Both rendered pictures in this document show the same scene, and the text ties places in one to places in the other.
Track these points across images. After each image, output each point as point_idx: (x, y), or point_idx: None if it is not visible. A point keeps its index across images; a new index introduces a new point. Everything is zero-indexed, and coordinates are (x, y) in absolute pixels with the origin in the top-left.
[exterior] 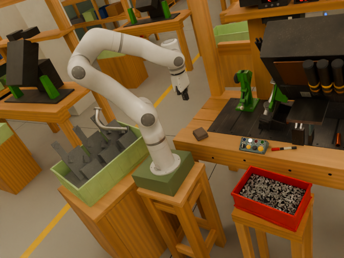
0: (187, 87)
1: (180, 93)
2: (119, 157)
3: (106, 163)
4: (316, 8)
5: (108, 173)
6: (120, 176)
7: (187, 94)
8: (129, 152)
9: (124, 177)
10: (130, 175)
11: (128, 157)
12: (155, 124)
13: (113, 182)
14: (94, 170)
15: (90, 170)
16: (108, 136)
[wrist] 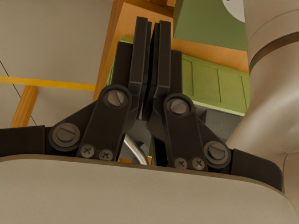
0: (62, 126)
1: (245, 168)
2: (216, 103)
3: (195, 110)
4: None
5: (247, 101)
6: (227, 74)
7: (146, 72)
8: (185, 89)
9: (220, 63)
10: (215, 54)
11: (195, 83)
12: (294, 114)
13: (243, 77)
14: (220, 119)
15: (227, 126)
16: (146, 138)
